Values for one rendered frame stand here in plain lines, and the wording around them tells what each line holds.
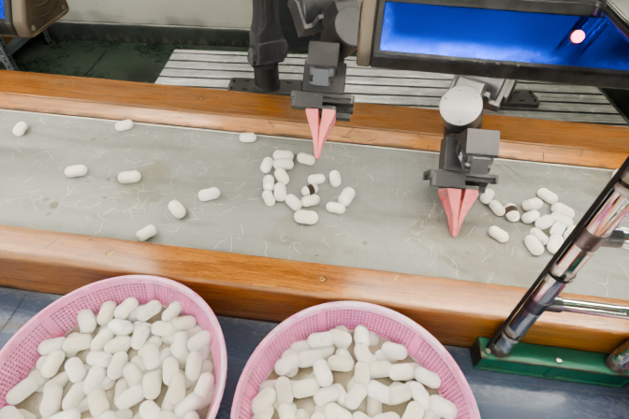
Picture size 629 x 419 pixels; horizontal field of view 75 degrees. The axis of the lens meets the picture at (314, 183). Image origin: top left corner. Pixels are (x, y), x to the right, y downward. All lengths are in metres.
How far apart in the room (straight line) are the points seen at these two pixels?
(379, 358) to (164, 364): 0.26
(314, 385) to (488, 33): 0.43
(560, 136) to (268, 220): 0.60
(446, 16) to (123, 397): 0.54
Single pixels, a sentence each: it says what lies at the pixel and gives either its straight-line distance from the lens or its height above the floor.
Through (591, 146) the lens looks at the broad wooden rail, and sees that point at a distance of 0.95.
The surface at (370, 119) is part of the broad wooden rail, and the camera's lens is 0.84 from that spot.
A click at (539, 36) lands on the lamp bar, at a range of 0.47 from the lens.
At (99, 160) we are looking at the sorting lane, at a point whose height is 0.74.
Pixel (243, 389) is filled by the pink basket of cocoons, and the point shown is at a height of 0.76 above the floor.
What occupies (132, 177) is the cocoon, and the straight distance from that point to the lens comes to 0.77.
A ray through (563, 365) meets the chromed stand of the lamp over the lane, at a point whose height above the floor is 0.71.
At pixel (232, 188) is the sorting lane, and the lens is 0.72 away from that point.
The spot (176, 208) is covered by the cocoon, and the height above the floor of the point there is 0.76.
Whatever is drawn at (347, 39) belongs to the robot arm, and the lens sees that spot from 0.62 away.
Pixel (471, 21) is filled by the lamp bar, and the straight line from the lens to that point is 0.45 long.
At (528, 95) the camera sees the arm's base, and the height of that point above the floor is 0.68.
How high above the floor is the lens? 1.25
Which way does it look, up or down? 45 degrees down
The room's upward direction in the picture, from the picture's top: 2 degrees clockwise
